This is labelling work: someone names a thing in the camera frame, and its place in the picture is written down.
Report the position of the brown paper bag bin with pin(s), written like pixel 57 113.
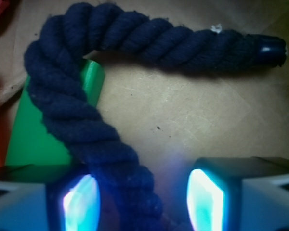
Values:
pixel 171 115

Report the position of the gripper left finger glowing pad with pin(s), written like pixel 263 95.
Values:
pixel 73 199

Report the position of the green flat plastic piece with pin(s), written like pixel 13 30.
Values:
pixel 30 143

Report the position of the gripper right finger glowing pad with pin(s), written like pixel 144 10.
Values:
pixel 213 194

